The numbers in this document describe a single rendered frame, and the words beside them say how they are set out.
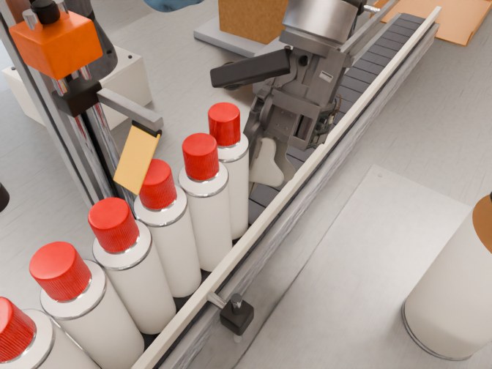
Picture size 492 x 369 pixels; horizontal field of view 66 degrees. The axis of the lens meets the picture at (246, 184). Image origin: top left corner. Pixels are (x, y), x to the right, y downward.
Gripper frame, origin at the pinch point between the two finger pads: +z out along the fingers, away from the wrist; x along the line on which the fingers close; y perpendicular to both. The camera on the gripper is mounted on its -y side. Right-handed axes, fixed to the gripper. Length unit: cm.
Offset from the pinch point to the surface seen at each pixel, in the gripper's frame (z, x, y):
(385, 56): -21, 48, 1
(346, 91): -12.8, 33.0, -0.4
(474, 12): -40, 89, 11
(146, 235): -0.7, -20.8, 1.7
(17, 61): -10.6, -22.8, -14.9
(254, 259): 8.0, -2.5, 5.7
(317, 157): -4.4, 11.5, 4.7
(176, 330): 11.7, -16.2, 4.8
